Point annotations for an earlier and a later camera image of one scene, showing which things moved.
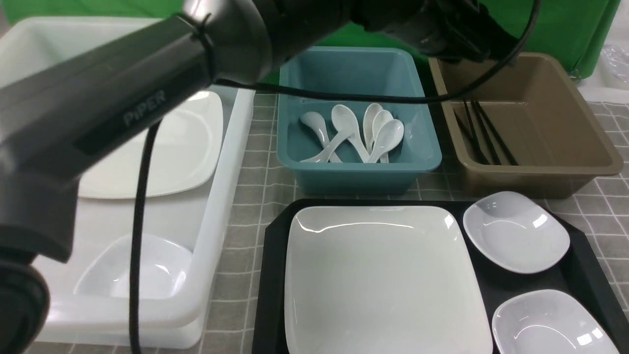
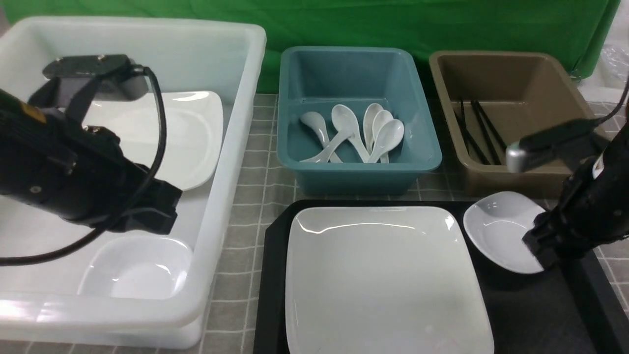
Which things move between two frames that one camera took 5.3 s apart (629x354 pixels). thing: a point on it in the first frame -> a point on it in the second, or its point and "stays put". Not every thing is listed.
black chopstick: x=481 y=124 stays put
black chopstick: x=468 y=115 -> x=465 y=130
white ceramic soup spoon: x=387 y=136 stays put
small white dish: x=515 y=231 stays put
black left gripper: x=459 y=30 -> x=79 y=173
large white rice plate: x=381 y=280 stays put
